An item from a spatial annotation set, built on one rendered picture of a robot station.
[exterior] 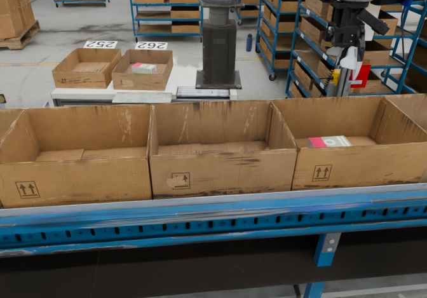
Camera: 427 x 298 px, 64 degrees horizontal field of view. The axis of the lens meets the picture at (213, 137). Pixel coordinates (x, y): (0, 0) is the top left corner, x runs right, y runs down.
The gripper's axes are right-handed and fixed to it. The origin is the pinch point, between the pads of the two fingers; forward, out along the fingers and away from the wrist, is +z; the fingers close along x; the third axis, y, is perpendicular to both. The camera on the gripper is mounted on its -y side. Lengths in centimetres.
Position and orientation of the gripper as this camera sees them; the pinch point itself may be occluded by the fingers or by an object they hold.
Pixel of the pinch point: (347, 70)
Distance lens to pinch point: 112.7
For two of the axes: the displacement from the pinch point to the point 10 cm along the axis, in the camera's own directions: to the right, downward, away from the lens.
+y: -9.9, 0.7, -0.8
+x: 1.1, 5.4, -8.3
